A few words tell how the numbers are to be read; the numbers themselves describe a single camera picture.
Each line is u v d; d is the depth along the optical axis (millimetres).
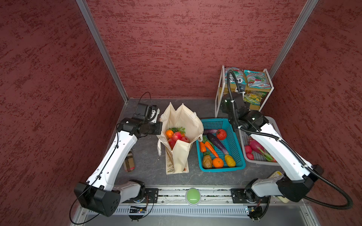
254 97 970
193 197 711
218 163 810
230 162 813
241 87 558
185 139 847
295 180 406
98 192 367
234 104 485
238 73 858
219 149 901
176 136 813
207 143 920
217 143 910
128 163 828
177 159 760
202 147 896
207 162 816
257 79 824
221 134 920
